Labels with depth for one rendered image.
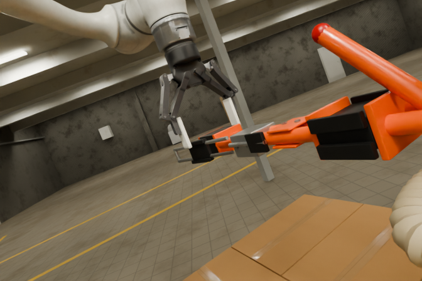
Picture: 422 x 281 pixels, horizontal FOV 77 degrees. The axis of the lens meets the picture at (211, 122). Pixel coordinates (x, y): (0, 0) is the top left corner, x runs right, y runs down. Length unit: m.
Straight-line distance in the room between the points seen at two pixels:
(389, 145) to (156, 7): 0.48
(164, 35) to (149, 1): 0.07
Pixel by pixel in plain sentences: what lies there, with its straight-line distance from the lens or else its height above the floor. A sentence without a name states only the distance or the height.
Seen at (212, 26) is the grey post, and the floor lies 2.28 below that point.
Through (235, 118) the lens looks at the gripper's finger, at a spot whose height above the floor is 1.23.
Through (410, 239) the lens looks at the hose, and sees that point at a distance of 0.25.
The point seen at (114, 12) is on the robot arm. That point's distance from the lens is 0.71.
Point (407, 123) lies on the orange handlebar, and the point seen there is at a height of 1.20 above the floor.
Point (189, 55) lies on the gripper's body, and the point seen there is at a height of 1.39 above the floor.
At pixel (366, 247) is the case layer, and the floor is 0.54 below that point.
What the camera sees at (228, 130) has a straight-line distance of 0.59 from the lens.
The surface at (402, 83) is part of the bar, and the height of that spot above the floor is 1.23.
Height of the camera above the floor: 1.28
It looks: 3 degrees down
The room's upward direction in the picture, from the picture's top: 21 degrees counter-clockwise
